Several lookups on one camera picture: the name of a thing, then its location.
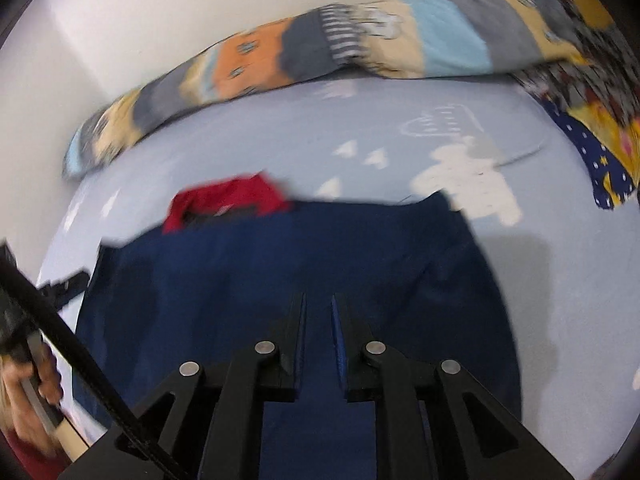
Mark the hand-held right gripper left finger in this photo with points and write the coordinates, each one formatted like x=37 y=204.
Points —
x=299 y=350

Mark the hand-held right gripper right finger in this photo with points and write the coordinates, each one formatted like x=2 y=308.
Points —
x=341 y=355

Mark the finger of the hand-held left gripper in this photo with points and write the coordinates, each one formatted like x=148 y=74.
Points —
x=65 y=285

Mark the navy work jacket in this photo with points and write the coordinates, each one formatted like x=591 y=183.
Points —
x=225 y=270

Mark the person's left hand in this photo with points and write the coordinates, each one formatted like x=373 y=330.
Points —
x=20 y=410

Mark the light blue cloud bedsheet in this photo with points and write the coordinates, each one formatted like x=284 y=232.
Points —
x=300 y=130

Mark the navy star print cloth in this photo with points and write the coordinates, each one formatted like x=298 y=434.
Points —
x=602 y=160

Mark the patchwork quilt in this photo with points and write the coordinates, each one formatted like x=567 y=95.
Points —
x=450 y=35

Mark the dark patterned cloth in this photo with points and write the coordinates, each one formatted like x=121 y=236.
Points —
x=590 y=65

